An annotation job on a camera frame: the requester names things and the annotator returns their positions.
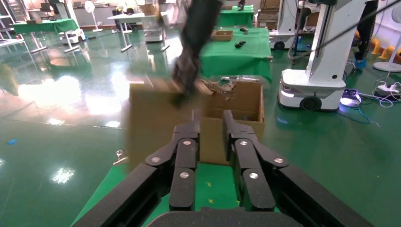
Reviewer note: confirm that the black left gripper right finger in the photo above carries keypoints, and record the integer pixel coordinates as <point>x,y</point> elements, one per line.
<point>247,156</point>

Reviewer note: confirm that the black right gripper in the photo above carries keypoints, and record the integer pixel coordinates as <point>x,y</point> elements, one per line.
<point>202,25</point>

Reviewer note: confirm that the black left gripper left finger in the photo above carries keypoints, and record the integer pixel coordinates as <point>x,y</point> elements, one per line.
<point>184,156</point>

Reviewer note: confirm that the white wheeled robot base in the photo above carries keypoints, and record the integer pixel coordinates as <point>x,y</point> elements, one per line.
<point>325,56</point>

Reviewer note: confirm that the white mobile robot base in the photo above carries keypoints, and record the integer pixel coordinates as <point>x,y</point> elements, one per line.
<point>153,34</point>
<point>72,37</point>

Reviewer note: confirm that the small open cardboard box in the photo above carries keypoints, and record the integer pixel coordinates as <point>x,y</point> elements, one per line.
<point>223,36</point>

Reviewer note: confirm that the stacked cardboard boxes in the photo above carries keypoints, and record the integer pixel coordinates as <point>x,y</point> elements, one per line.
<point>269,15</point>

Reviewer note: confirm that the green table cloth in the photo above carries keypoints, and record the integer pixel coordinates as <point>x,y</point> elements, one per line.
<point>216,181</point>

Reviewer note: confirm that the green cloth covered table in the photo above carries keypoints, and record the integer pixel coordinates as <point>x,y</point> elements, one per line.
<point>44,25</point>
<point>235,18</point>
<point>231,59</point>

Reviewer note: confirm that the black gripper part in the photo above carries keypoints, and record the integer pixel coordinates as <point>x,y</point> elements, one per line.
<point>240,44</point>
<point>244,29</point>

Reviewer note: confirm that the silver binder clip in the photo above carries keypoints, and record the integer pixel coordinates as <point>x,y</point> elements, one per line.
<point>120,160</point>

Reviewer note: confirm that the white office table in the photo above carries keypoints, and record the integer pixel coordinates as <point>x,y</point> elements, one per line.
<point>137,16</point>

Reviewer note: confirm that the white glowing floor device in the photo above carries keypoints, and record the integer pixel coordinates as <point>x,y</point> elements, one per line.
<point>349,101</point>

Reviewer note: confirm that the white robot column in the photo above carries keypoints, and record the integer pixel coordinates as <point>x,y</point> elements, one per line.
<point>286,18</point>

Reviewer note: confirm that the white standing fan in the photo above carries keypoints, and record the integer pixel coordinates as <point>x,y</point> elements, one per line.
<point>89,6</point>

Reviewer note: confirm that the white power strip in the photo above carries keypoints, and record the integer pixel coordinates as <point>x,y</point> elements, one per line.
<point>388,88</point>

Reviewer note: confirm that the white round fan stand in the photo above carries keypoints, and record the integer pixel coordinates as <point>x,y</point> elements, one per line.
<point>388,66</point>

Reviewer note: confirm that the yellow plastic stool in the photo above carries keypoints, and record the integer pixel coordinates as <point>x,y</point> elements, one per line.
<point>375,46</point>
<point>388,54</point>

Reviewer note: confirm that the blue floor scrap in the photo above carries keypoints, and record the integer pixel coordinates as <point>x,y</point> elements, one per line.
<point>12,141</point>

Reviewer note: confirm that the white metal side table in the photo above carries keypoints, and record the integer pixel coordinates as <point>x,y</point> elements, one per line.
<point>12,42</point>

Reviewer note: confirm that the white metal table frame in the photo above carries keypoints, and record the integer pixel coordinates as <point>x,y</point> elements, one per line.
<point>241,78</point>

